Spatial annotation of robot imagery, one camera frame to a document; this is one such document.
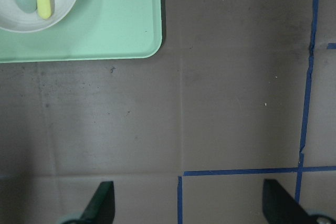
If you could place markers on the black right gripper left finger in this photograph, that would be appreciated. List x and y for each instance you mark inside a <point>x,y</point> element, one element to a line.
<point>101,207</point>

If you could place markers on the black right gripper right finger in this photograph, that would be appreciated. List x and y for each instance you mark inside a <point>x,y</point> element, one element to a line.
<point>280,207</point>

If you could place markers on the white round plate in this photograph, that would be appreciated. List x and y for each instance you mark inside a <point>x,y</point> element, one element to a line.
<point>15,20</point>

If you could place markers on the light green plastic tray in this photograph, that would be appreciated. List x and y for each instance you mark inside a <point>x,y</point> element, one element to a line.
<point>92,30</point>

